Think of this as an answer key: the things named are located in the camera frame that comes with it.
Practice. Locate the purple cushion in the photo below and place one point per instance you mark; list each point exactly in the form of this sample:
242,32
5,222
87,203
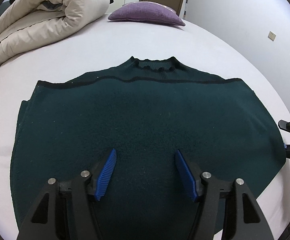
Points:
147,13

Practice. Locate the bed with grey sheet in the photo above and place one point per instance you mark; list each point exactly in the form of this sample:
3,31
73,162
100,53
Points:
210,45

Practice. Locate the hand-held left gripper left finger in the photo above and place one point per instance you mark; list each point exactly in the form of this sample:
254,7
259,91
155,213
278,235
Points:
106,175

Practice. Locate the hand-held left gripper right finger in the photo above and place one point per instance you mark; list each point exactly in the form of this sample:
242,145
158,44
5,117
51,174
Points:
185,175

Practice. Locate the beige rolled duvet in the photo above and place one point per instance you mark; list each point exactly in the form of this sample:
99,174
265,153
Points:
42,12

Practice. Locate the beige wall socket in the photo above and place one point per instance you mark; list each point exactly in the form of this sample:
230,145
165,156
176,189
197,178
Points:
272,35

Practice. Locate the white stick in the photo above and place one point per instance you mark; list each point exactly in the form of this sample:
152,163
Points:
186,7

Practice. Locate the dark green knit sweater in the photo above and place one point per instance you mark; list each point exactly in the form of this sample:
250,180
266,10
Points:
140,120

